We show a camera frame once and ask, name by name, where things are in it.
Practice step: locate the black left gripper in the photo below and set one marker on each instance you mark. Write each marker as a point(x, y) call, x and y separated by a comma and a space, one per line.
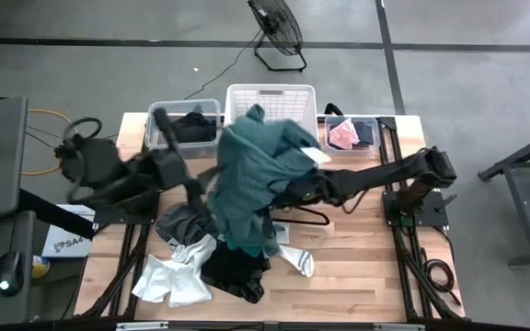
point(170, 167)

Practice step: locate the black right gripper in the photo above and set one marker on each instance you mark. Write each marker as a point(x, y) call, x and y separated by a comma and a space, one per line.
point(315, 190)

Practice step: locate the dark briefs lettered waistband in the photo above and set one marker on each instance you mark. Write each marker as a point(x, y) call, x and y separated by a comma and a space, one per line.
point(182, 225)

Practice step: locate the black velvet clothes hanger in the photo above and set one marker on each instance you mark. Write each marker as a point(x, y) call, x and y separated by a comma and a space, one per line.
point(327, 218)

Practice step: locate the white paper tag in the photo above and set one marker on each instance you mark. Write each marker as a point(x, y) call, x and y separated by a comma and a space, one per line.
point(315, 154)

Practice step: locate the pink fleece cloth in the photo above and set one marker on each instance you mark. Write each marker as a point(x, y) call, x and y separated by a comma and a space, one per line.
point(343, 135)

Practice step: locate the green patterned shirt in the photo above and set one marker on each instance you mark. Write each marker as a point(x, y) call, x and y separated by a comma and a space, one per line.
point(256, 170)

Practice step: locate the black cloth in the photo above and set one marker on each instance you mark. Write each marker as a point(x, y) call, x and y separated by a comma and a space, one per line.
point(196, 128)

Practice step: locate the white grey-striped sock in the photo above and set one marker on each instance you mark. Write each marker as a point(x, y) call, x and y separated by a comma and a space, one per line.
point(302, 262)

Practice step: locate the navy blue cloth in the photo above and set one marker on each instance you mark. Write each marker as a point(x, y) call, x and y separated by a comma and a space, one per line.
point(366, 133)

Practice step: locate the black grey-striped briefs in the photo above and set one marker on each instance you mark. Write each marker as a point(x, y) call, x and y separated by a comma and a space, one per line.
point(233, 271)

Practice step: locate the white garment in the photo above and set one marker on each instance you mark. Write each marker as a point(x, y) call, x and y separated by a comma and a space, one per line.
point(177, 280)

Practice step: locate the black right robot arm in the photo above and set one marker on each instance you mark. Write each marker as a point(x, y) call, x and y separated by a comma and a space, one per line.
point(384, 172)

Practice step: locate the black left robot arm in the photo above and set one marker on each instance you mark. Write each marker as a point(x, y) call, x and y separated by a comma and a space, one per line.
point(90, 165)

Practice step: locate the clear plastic bin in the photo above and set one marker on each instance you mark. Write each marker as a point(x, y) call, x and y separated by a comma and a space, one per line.
point(187, 148)
point(352, 152)

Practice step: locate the small pale cloth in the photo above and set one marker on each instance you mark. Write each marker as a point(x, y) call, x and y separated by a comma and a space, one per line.
point(282, 232)

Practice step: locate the teal cloth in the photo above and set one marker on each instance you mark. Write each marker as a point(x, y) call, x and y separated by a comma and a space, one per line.
point(235, 243)

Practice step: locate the white perforated laundry basket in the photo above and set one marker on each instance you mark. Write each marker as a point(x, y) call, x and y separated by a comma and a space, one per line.
point(288, 99)

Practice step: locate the white printed box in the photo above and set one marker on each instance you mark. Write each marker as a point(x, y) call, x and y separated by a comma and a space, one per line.
point(67, 243)

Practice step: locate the yellow blue ball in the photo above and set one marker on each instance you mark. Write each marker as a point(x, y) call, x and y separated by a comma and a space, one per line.
point(39, 269)

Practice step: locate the black floor fan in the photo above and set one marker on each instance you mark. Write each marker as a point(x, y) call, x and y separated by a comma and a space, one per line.
point(276, 23)

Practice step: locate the grey desk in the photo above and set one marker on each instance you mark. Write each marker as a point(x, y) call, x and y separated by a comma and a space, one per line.
point(21, 230)

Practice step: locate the black computer mouse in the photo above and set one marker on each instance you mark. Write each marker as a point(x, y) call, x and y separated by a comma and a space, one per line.
point(9, 271)

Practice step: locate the black aluminium mount frame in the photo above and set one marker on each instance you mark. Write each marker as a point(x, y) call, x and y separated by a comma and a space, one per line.
point(127, 216)
point(430, 217)

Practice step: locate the silver bracket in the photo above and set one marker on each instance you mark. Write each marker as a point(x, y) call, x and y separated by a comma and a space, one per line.
point(141, 326)
point(398, 327)

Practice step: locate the black frame beam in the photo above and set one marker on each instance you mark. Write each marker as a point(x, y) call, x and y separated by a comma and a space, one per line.
point(53, 213)

